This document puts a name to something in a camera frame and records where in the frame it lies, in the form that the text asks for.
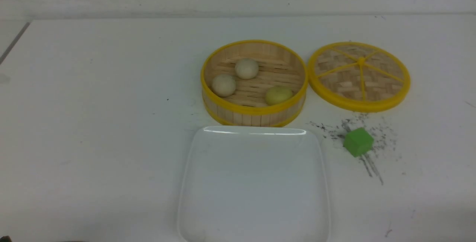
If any white steamed bun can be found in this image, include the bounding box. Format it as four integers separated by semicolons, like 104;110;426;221
211;74;237;97
235;58;260;80

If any yellow steamed bun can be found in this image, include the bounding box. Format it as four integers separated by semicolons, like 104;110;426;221
265;85;293;106

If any white square plate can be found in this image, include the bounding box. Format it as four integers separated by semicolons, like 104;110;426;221
176;126;331;242

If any yellow-rimmed bamboo steamer basket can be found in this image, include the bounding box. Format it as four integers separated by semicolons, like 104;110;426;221
200;40;308;127

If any green cube block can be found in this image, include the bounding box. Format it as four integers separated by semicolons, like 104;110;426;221
343;128;374;158

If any yellow-rimmed bamboo steamer lid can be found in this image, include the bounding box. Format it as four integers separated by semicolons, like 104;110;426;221
307;42;411;113

